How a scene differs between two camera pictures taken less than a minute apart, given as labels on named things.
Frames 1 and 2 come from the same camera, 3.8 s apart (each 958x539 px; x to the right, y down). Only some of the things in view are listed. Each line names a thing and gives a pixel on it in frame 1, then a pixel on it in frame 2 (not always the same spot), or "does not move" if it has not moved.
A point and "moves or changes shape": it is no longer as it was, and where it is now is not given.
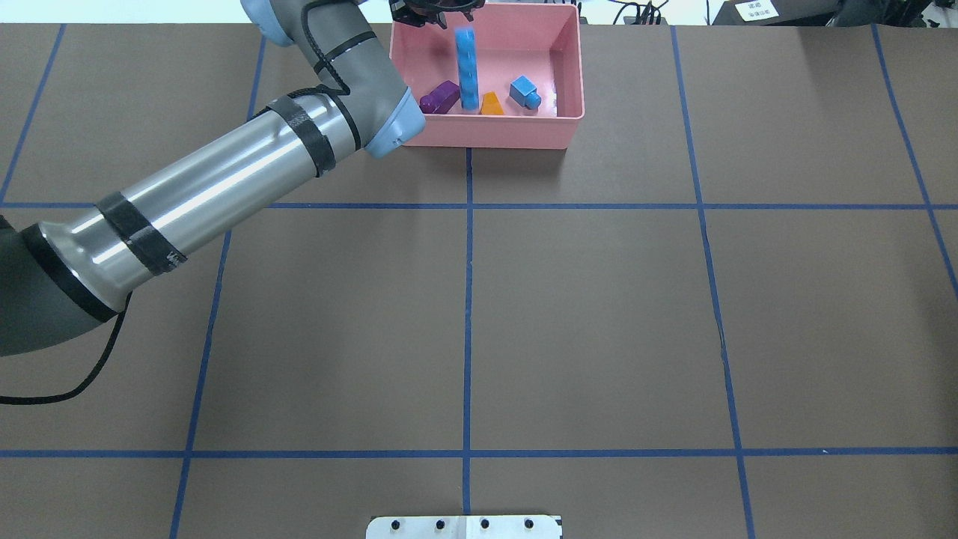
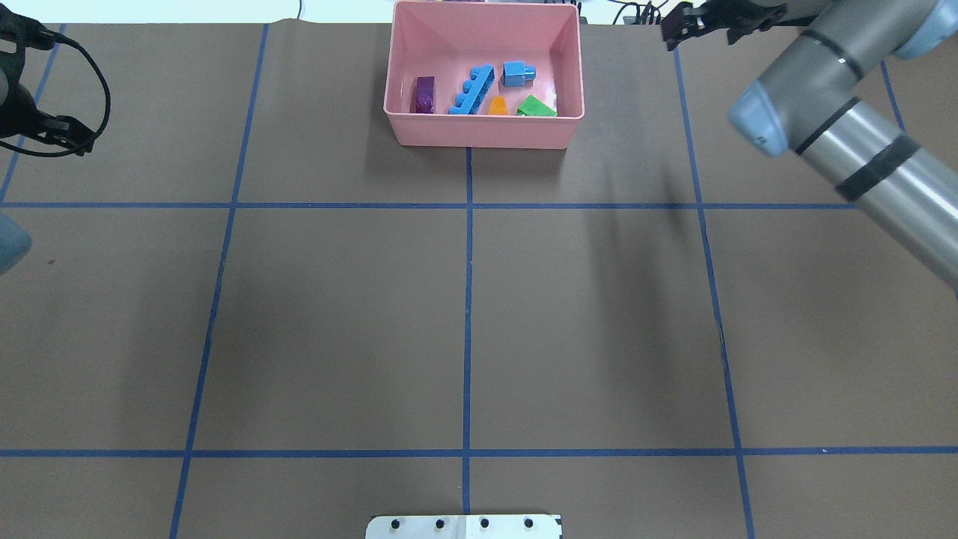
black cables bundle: (644, 11) does not move
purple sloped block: (441, 99) -> (426, 94)
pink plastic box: (530, 54) does not move
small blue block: (525, 93) -> (515, 72)
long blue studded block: (466, 50) moves or changes shape
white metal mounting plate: (465, 527) does not move
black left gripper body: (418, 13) -> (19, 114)
